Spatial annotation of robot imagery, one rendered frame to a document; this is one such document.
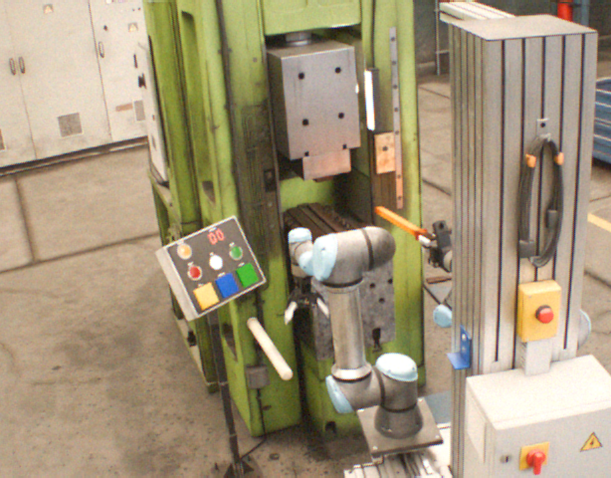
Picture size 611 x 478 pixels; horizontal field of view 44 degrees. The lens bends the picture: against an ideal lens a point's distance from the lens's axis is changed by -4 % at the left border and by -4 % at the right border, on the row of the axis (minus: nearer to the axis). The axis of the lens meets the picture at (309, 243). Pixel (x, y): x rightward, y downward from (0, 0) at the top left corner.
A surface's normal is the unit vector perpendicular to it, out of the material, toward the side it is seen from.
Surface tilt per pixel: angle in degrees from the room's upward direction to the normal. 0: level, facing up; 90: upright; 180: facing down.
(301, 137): 90
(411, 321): 90
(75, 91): 90
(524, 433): 90
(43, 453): 0
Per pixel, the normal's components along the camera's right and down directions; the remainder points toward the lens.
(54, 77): 0.43, 0.34
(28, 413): -0.08, -0.90
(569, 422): 0.15, 0.41
